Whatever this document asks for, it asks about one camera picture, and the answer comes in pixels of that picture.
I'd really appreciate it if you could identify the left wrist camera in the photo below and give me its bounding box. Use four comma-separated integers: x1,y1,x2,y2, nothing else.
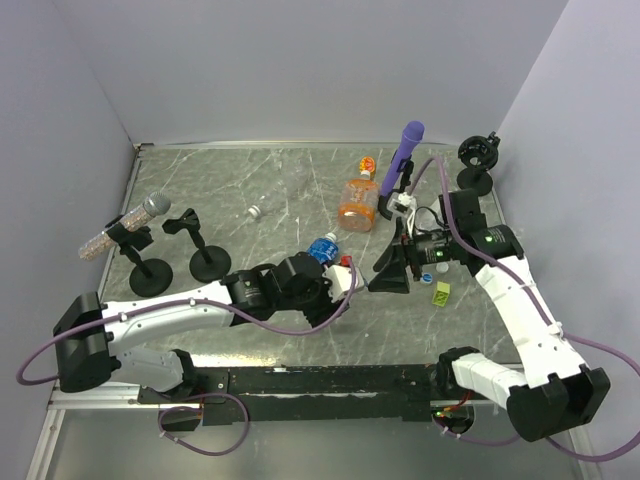
322,255,360,303

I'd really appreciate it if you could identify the orange drink bottle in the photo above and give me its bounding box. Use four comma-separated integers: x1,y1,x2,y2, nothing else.
338,156,380,233

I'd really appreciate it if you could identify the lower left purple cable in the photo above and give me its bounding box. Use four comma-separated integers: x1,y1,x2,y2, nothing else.
157,392,250,457

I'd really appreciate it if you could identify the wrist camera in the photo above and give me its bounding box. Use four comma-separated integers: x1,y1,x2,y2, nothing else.
322,255,360,303
386,191,417,218

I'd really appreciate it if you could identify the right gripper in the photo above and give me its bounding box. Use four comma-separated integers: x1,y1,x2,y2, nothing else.
367,217,458,294

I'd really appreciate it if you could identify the purple microphone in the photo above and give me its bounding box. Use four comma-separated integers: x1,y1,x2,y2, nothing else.
380,120,425,197

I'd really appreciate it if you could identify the green toy block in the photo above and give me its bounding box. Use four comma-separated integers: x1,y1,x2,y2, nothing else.
432,281,451,307

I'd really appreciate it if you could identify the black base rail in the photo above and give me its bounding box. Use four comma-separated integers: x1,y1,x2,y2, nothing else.
137,364,481,426

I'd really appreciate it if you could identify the blue label water bottle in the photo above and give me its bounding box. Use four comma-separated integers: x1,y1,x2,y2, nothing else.
306,232,339,266

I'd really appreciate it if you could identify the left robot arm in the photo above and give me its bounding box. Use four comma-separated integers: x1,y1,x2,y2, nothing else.
53,252,362,402

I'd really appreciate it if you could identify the black microphone stand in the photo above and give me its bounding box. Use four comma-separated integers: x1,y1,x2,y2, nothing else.
106,216,173,298

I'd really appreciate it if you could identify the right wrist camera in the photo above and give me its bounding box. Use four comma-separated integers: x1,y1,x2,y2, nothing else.
386,191,417,218

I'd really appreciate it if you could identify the black round clamp stand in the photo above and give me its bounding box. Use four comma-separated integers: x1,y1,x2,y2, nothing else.
456,131,501,197

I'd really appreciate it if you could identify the clear bottle white cap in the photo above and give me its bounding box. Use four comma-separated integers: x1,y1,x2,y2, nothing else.
247,205,265,221

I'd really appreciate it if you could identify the silver glitter microphone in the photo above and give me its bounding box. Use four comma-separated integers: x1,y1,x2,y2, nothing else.
78,191,171,261

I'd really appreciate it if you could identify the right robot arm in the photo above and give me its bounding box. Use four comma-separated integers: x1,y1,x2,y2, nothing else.
368,190,611,442

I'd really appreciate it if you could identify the empty black stand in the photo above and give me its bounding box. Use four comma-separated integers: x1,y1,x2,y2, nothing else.
162,208,232,283

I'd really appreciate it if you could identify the purple microphone stand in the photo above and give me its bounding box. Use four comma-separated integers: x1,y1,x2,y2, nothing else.
377,157,414,220

